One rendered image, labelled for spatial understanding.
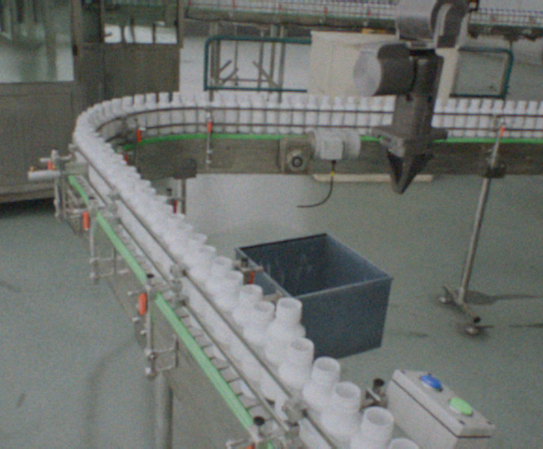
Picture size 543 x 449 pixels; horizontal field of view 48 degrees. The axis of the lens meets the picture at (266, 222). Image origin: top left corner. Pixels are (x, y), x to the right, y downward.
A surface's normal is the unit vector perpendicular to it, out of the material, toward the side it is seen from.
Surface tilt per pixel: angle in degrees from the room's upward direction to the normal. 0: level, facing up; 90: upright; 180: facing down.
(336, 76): 90
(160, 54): 90
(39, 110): 90
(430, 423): 70
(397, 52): 87
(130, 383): 0
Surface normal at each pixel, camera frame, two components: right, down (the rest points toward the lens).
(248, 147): 0.18, 0.39
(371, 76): -0.86, 0.15
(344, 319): 0.48, 0.36
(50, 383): 0.07, -0.92
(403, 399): -0.80, -0.19
